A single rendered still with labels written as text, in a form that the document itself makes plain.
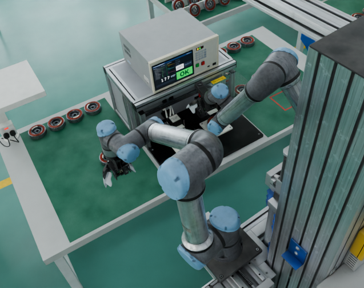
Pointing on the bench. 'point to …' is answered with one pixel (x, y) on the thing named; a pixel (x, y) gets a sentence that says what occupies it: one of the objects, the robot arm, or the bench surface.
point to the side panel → (119, 104)
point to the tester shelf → (135, 90)
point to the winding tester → (169, 45)
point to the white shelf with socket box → (12, 95)
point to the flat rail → (171, 102)
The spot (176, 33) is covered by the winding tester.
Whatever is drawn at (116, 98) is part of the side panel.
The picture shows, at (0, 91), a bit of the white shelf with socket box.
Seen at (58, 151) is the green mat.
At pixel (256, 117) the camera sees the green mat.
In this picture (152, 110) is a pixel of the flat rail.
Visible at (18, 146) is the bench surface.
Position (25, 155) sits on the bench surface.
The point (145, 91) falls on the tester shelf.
